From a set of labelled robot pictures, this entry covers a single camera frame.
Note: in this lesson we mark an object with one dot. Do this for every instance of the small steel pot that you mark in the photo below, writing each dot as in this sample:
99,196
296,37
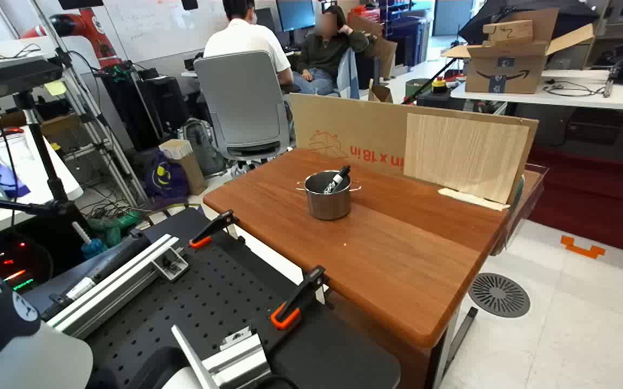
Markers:
325,208

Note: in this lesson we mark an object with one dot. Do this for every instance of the large brown cardboard panel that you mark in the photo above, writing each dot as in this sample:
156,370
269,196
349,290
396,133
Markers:
347,130

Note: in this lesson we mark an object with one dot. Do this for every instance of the black orange bar clamp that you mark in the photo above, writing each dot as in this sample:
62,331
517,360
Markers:
296,300
213,228

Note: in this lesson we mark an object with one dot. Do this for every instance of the grey office chair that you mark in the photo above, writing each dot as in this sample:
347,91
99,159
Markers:
242,105

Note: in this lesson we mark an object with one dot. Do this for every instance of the brown paper bag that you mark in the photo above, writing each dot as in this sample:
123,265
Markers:
185,160

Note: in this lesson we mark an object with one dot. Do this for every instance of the person in dark green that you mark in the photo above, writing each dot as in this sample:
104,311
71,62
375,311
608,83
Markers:
325,53

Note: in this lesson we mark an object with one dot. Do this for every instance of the black perforated breadboard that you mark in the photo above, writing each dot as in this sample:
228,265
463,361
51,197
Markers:
210,303

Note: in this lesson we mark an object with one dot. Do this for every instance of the purple bag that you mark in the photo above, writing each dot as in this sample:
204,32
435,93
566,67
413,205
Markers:
163,180

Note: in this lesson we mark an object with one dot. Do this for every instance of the pale corrugated cardboard sheet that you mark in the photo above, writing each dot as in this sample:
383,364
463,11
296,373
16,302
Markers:
463,153

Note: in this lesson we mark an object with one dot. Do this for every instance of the white flat strip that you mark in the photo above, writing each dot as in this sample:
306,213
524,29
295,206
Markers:
469,197

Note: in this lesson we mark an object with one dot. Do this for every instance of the red yellow emergency button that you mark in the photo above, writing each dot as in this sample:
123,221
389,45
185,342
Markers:
439,83

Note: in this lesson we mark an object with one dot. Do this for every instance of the person in white shirt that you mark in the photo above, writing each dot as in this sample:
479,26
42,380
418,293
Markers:
242,39

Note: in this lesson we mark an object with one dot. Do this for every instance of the dark computer monitor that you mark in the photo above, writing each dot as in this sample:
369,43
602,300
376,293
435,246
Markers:
296,13

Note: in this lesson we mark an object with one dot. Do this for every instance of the black computer tower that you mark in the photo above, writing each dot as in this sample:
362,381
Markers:
152,101

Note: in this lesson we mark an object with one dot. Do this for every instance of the green tool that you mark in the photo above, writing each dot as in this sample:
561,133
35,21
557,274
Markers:
112,228

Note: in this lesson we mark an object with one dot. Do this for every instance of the silver metal stand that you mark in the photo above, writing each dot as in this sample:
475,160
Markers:
103,138

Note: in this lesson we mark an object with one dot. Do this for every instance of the open Amazon cardboard box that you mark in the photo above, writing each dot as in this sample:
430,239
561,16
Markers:
507,67

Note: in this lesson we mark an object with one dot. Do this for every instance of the black tripod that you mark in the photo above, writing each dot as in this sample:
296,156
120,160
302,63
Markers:
51,169

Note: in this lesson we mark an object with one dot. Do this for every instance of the red machine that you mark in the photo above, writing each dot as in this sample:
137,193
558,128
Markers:
86,29

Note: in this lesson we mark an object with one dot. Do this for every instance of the white desk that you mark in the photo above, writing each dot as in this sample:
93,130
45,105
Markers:
579,98

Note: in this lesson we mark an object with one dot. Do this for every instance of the blue cloth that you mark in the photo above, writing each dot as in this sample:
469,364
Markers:
5,178

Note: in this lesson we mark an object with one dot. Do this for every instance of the white side table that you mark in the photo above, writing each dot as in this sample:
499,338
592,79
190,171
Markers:
0,196

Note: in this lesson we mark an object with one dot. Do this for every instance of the black control box with lights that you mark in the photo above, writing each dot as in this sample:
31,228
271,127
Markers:
9,263

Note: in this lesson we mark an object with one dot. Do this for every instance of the short aluminium bracket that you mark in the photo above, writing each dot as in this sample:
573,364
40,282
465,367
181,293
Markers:
232,360

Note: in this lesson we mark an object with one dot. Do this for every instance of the long aluminium rail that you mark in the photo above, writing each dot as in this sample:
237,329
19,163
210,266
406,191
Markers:
112,285

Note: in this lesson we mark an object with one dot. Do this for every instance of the black camera on tripod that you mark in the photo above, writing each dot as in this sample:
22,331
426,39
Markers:
11,75

